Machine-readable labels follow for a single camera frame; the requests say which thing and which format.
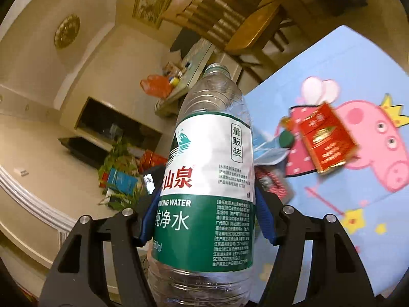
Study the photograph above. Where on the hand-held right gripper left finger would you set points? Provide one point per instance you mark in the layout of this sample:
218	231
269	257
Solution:
148	224

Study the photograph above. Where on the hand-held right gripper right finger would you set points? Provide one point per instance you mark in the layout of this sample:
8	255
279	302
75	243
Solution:
266	217

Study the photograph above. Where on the clear green-label water bottle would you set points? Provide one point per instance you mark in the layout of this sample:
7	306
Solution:
204	153

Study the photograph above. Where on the blue box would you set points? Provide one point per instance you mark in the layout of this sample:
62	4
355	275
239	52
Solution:
123	180

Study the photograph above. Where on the red patterned packet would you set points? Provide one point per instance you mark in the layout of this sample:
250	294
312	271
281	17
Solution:
276	182

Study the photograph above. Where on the green potted plant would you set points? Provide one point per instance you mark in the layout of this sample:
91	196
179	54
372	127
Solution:
119	163

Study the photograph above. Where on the crumpled white blue wrapper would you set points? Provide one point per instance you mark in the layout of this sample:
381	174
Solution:
268	153

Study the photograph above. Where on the black television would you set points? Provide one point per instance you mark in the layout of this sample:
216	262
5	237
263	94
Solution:
108	118

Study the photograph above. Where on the green bottle cap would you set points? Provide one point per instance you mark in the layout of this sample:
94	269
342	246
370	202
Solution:
286	139

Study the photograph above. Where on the black television stand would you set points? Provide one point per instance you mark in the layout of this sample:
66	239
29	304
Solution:
80	148

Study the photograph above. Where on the orange plastic bag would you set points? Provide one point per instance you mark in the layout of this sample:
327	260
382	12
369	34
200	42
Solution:
156	85

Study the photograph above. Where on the red cigarette box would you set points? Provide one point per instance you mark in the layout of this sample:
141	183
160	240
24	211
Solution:
326	137

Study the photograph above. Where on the low glass side table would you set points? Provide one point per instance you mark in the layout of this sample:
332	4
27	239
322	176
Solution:
191	70

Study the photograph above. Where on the blue cartoon pig mat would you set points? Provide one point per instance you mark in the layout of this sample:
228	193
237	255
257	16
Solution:
351	70

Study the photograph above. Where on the wooden slatted chair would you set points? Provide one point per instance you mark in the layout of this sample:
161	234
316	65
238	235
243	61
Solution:
220	12

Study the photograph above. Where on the round gold wall ornament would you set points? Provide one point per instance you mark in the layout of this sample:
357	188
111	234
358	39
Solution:
67	31

